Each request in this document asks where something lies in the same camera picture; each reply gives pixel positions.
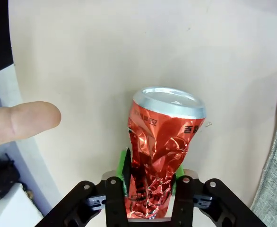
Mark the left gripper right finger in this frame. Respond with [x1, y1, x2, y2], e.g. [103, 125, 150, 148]
[171, 165, 267, 227]

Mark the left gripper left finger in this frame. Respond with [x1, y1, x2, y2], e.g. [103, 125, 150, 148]
[35, 148, 132, 227]

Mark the crushed red drink can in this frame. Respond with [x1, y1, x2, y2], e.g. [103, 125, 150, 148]
[125, 86, 207, 219]

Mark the black backpack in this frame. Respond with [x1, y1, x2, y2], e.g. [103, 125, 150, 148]
[0, 153, 21, 201]

